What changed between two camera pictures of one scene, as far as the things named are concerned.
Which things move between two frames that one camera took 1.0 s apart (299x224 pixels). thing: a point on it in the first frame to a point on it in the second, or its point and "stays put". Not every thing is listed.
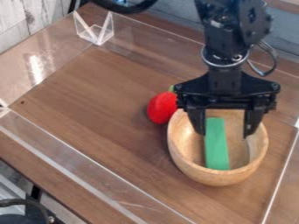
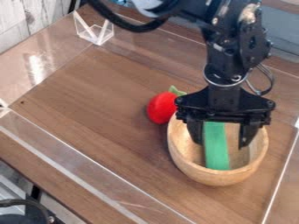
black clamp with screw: [32, 213] stays put
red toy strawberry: [161, 106] stays put
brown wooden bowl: [247, 151] stays put
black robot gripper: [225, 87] to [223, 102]
